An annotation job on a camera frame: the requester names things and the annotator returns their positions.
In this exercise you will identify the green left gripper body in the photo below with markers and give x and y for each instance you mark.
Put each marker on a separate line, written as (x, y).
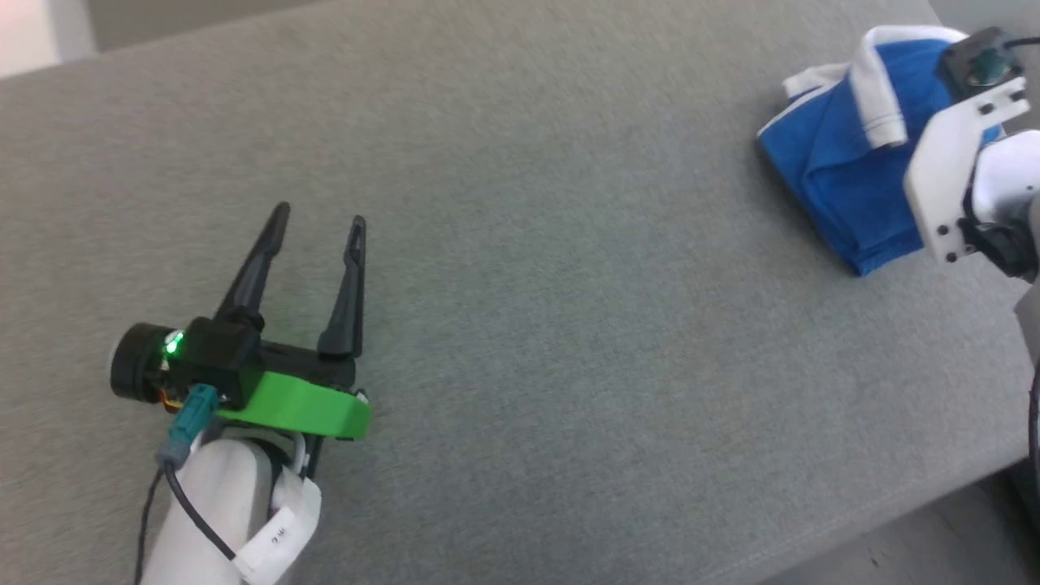
(301, 406)

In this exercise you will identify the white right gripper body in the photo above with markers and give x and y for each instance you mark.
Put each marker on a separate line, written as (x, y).
(942, 179)

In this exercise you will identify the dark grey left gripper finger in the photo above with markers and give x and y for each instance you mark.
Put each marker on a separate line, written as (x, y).
(349, 301)
(256, 272)

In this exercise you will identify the blue garment with white trim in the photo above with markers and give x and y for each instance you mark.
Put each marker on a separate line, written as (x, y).
(837, 162)

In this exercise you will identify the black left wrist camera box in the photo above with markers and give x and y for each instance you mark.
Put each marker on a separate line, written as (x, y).
(211, 357)

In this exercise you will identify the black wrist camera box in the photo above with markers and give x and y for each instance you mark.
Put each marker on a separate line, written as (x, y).
(211, 357)
(971, 57)

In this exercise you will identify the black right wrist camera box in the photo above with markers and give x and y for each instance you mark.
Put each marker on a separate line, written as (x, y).
(971, 57)

